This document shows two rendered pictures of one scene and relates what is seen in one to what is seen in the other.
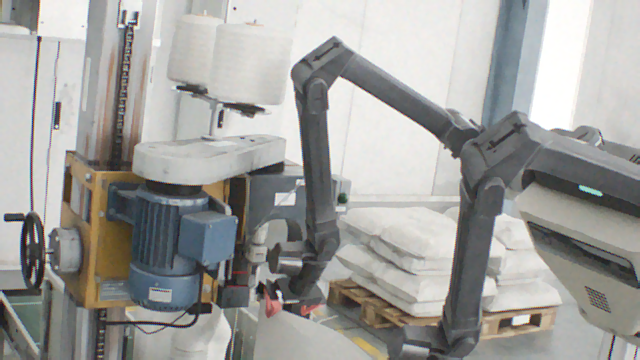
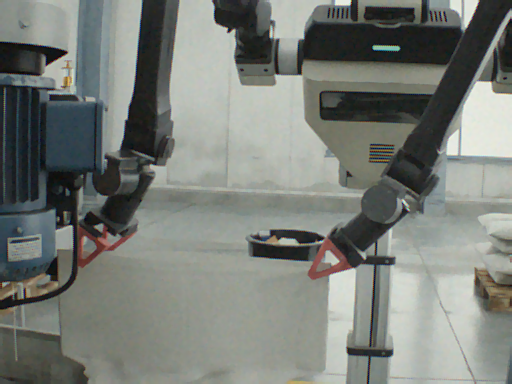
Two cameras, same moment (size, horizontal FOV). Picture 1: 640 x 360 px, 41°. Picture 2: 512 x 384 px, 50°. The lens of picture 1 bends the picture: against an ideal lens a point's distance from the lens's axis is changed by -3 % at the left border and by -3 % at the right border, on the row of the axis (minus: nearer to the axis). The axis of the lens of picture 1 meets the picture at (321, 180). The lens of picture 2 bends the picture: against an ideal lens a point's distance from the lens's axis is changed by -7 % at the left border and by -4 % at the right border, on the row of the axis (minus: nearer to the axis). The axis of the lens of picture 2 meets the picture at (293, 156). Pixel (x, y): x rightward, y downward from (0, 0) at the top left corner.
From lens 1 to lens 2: 128 cm
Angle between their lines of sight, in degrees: 50
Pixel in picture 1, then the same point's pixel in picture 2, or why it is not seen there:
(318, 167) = (168, 36)
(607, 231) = (419, 77)
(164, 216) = (16, 108)
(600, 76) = not seen: hidden behind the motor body
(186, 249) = (65, 156)
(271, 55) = not seen: outside the picture
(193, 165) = (60, 16)
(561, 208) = (357, 71)
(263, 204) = not seen: hidden behind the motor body
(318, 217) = (159, 107)
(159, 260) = (16, 187)
